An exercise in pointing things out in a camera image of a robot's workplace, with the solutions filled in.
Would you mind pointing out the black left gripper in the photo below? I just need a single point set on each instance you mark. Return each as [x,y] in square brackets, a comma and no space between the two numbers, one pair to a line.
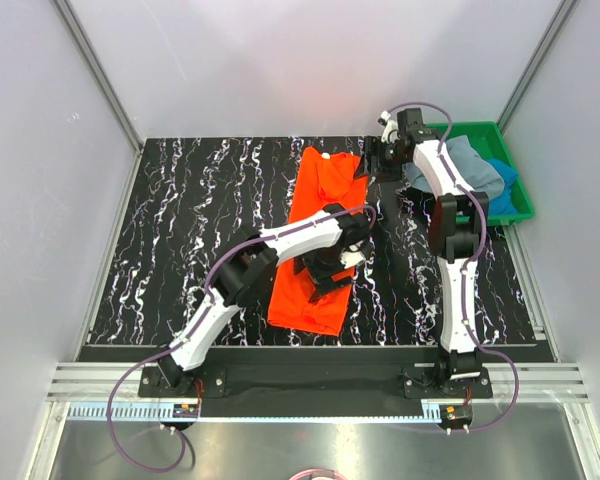
[322,280]

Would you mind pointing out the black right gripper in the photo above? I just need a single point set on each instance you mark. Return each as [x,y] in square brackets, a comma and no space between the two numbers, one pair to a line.
[372,148]

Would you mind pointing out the grey-blue t shirt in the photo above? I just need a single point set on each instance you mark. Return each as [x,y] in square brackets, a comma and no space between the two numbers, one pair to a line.
[481,175]

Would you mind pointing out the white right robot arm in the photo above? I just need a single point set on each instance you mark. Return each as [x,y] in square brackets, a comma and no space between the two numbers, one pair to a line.
[456,237]

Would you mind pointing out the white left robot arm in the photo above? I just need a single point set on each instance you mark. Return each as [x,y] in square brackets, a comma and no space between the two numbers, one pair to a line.
[323,245]

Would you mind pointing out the green plastic bin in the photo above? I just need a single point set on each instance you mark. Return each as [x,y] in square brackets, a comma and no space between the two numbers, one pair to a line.
[487,140]

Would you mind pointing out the blue t shirt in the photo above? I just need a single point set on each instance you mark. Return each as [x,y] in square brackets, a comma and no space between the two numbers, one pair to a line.
[502,205]

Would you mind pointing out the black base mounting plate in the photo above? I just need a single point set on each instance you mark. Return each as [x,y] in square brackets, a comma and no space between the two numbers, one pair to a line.
[412,372]

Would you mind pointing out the left connector box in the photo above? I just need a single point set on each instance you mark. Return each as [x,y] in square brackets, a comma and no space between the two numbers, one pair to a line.
[189,410]

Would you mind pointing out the connector box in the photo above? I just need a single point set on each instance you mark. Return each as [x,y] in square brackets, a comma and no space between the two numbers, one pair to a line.
[456,416]
[189,410]

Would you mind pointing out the right connector box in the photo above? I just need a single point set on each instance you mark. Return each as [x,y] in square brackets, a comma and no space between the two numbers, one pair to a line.
[456,416]

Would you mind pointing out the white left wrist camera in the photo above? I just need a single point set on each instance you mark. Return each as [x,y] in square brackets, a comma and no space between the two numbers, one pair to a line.
[355,254]

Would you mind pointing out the right aluminium corner post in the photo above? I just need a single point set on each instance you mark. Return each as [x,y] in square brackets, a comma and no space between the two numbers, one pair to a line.
[540,54]

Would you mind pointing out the aluminium corner post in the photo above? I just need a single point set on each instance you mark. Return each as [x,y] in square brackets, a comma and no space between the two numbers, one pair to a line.
[540,54]
[87,52]

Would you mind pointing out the aluminium frame rail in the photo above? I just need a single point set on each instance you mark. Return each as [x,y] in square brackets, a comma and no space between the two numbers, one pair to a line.
[96,392]

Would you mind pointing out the left aluminium corner post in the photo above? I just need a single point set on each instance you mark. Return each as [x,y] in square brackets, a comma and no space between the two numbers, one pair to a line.
[87,52]

